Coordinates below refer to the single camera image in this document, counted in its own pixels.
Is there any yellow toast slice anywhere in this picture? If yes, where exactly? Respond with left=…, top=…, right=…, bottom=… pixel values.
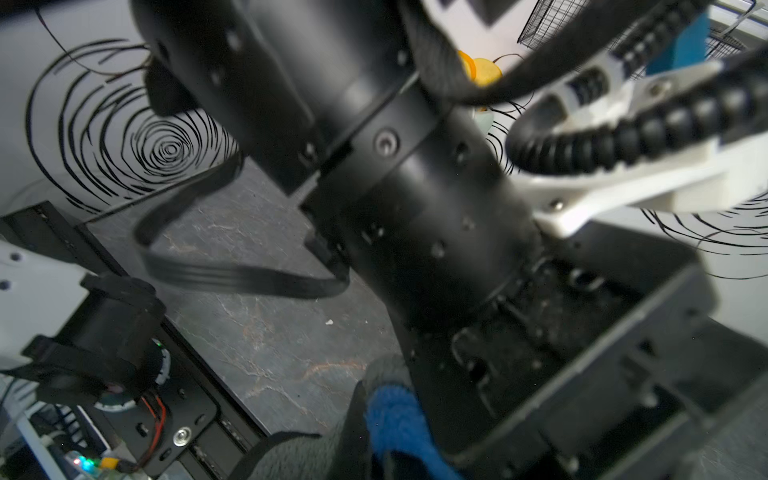
left=457, top=50, right=477, bottom=81
left=473, top=58, right=503, bottom=87

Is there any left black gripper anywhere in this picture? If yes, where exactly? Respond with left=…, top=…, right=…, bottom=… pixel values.
left=393, top=223, right=767, bottom=479

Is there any mint green toaster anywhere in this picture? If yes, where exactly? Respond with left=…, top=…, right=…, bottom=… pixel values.
left=472, top=108, right=495, bottom=136

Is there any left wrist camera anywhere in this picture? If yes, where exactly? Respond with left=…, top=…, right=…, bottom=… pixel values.
left=509, top=11, right=768, bottom=239

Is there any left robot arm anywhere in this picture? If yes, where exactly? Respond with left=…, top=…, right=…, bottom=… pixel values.
left=1, top=1, right=767, bottom=479

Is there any blue and grey cloth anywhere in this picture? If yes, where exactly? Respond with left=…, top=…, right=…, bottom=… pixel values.
left=229, top=355, right=462, bottom=479

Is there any front yellow toast slice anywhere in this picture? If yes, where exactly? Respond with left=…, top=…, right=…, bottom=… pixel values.
left=457, top=50, right=477, bottom=81

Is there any rear yellow toast slice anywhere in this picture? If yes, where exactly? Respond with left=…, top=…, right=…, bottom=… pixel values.
left=473, top=58, right=503, bottom=87

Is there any black wire basket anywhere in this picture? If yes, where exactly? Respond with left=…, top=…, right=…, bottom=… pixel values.
left=517, top=0, right=757, bottom=61

